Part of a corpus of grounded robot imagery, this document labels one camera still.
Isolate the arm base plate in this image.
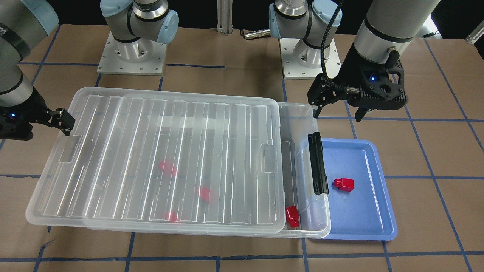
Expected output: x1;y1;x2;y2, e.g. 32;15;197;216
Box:
279;38;341;80
97;33;168;76

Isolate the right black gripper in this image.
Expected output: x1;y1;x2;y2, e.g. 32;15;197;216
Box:
0;88;76;141

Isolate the clear plastic box lid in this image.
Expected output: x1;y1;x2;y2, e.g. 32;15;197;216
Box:
25;87;285;236

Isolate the black box latch handle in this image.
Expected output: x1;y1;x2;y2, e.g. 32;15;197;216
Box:
308;131;329;195

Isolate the blue plastic tray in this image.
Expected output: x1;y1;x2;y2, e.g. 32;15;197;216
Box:
322;138;398;241

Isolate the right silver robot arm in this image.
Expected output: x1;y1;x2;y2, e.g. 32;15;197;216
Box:
0;0;179;141

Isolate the aluminium frame post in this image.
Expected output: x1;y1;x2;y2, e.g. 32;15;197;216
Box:
216;0;233;36

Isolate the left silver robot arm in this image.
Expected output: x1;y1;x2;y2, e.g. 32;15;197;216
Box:
268;0;439;122

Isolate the red block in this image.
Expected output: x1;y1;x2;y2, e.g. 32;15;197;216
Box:
158;159;178;177
332;177;355;192
197;187;211;204
163;210;178;223
285;205;300;229

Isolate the clear plastic storage box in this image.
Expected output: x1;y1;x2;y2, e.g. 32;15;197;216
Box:
81;101;331;238

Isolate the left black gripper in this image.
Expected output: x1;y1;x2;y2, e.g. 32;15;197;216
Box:
307;45;409;122

